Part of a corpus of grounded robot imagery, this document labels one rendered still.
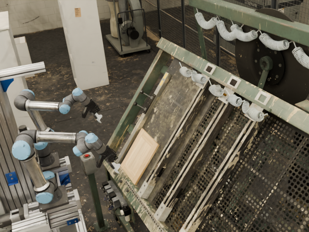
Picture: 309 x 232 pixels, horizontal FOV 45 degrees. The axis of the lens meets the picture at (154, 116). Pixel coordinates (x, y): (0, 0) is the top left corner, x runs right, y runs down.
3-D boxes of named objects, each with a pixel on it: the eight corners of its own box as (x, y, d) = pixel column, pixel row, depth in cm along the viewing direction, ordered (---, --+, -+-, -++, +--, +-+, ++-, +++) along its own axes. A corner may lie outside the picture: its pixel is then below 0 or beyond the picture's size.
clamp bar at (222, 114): (159, 215, 285) (135, 210, 271) (240, 80, 266) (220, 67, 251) (165, 223, 277) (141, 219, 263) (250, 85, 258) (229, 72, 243)
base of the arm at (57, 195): (43, 205, 282) (40, 196, 277) (42, 193, 294) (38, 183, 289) (63, 200, 286) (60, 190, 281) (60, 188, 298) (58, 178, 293)
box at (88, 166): (82, 170, 363) (78, 155, 354) (93, 165, 367) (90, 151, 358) (86, 176, 353) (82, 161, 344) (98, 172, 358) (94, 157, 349)
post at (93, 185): (98, 225, 400) (86, 171, 362) (103, 223, 402) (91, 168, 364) (100, 229, 395) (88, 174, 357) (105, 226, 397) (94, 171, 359)
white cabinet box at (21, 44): (5, 73, 791) (-5, 41, 754) (33, 68, 806) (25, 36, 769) (5, 82, 754) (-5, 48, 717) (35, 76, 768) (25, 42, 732)
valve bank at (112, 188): (99, 196, 354) (95, 177, 342) (113, 191, 360) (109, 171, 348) (120, 231, 316) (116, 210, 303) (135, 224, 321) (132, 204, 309)
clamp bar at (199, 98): (142, 193, 308) (119, 188, 293) (216, 67, 288) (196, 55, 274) (148, 200, 300) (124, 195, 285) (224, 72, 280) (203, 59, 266)
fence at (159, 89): (118, 162, 348) (115, 161, 345) (168, 73, 332) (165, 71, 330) (120, 165, 344) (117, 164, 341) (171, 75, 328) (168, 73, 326)
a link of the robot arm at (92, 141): (83, 136, 254) (93, 130, 252) (93, 145, 260) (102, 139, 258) (83, 143, 247) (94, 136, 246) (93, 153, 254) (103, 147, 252)
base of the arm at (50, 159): (38, 168, 323) (35, 159, 318) (37, 159, 335) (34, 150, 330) (55, 164, 326) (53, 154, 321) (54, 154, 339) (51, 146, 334)
